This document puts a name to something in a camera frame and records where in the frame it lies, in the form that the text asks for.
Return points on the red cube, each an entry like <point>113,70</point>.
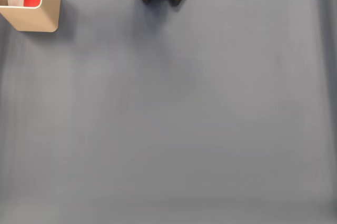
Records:
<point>33,1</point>

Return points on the beige open box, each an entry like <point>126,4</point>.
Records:
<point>31,20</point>

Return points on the grey table mat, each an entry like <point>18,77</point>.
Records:
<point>158,129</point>

